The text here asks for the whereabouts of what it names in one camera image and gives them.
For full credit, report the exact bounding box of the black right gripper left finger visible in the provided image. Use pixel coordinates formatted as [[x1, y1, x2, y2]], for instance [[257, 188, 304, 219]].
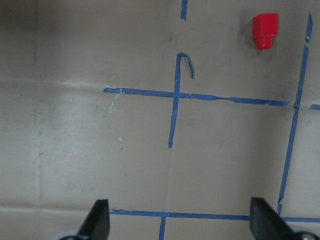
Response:
[[75, 199, 110, 240]]

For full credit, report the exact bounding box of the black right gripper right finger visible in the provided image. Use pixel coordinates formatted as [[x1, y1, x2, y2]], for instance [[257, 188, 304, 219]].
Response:
[[249, 197, 320, 240]]

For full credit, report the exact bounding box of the red toy block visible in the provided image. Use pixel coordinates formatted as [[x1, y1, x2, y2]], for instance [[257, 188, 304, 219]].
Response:
[[252, 13, 279, 50]]

